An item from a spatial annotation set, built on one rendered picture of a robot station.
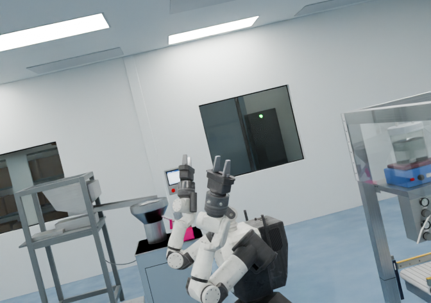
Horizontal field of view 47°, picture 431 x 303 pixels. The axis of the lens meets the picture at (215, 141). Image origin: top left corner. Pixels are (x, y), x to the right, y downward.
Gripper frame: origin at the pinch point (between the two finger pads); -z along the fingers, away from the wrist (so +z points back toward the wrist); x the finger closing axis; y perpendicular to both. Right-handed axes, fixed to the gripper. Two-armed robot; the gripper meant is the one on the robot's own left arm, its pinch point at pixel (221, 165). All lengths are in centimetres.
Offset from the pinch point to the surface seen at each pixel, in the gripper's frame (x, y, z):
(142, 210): 210, 133, 119
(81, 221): 302, 129, 164
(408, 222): -42, 78, 22
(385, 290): -33, 96, 65
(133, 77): 448, 286, 35
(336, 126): 248, 509, 69
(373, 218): -21, 92, 31
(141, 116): 428, 291, 87
